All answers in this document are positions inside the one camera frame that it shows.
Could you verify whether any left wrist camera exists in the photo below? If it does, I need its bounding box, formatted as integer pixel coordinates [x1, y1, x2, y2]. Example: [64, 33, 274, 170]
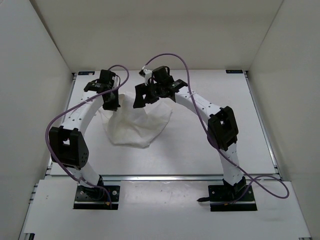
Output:
[83, 81, 108, 94]

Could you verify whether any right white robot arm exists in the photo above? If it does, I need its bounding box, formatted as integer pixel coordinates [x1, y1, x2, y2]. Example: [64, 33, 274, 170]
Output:
[133, 66, 246, 200]

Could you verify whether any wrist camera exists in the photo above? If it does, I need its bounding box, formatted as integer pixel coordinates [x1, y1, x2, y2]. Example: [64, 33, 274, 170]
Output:
[169, 79, 188, 93]
[83, 81, 108, 94]

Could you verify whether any left blue corner label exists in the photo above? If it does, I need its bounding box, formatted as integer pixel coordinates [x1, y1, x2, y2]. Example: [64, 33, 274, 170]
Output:
[77, 71, 95, 76]

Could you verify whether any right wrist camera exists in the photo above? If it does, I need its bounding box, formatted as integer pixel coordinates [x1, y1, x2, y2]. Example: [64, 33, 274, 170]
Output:
[169, 79, 188, 93]

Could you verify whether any right blue corner label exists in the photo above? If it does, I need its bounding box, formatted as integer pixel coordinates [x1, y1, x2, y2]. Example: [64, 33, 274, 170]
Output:
[225, 69, 243, 74]

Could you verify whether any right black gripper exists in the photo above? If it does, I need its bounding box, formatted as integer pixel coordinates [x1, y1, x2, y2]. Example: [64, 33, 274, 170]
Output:
[133, 82, 164, 110]

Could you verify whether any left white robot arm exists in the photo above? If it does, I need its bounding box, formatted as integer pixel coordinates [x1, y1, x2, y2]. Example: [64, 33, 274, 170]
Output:
[48, 70, 120, 199]

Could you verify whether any blue corner label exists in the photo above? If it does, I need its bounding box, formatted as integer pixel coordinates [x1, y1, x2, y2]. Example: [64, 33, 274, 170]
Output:
[77, 71, 95, 76]
[225, 69, 243, 74]

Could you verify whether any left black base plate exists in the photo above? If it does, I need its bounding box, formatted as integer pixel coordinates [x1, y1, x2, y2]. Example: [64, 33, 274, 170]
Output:
[73, 185, 121, 210]

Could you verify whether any aluminium front rail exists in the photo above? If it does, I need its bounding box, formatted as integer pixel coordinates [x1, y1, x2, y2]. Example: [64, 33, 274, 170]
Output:
[44, 174, 283, 183]

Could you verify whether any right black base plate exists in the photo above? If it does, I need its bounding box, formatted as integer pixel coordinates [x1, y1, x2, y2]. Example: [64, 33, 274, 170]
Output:
[197, 185, 258, 212]

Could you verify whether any white skirt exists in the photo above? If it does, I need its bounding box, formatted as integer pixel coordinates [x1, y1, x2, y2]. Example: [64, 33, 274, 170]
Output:
[98, 91, 173, 149]

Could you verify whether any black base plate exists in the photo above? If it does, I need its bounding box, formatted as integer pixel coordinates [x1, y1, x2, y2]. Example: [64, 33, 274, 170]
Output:
[73, 185, 121, 210]
[197, 185, 258, 212]

